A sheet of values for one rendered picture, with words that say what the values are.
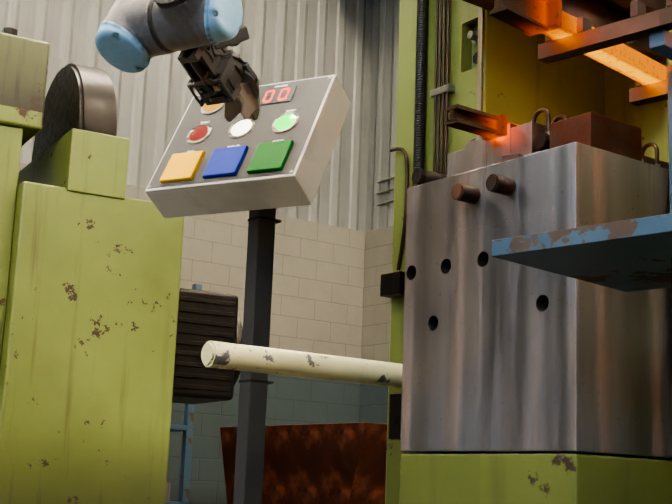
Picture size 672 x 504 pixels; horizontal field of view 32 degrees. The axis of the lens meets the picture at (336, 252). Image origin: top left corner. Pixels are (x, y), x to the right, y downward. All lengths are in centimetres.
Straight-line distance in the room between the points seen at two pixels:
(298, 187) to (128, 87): 877
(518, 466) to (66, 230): 507
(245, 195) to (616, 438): 87
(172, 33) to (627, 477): 92
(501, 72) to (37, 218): 458
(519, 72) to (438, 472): 83
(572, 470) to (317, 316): 994
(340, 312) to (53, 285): 561
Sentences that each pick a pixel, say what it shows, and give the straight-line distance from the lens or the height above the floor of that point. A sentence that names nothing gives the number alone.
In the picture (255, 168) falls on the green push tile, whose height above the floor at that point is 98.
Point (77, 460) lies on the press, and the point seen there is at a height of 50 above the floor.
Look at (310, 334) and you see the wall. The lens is 1148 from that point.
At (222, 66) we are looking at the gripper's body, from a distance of 201.
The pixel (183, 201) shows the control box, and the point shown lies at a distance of 229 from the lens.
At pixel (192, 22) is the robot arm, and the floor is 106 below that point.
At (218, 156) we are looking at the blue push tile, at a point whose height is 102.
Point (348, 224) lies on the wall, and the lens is 1193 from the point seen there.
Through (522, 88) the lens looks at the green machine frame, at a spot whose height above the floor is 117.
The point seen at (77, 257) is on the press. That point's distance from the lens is 659.
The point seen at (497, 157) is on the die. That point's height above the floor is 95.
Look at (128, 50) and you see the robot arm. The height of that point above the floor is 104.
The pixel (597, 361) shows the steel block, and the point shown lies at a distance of 171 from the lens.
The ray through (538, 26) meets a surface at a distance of 141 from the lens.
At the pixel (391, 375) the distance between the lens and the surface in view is 218.
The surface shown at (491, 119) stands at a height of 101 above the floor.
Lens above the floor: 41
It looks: 11 degrees up
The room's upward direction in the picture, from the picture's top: 2 degrees clockwise
